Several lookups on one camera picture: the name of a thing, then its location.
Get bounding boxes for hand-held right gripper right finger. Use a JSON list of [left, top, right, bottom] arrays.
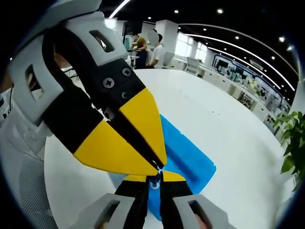
[[159, 170, 237, 229]]

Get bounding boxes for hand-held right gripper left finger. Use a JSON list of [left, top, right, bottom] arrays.
[[69, 175, 151, 229]]

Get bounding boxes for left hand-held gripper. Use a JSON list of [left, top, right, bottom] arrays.
[[14, 0, 102, 57]]

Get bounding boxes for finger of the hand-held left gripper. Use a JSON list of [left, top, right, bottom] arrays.
[[42, 11, 168, 168], [9, 31, 160, 177]]

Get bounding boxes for metal tweezers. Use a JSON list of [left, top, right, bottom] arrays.
[[152, 162, 166, 184]]

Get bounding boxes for blue container tray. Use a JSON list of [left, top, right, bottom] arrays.
[[146, 114, 217, 222]]

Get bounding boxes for white office chair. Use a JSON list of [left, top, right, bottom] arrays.
[[185, 56, 201, 75]]

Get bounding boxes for grey mesh office chair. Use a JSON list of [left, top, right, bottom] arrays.
[[0, 104, 59, 229]]

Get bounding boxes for white round table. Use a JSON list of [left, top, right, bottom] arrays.
[[44, 68, 296, 229]]

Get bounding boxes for long white display desk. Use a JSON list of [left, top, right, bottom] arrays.
[[202, 54, 294, 126]]

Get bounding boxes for green potted plant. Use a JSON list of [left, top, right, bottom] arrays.
[[273, 110, 305, 193]]

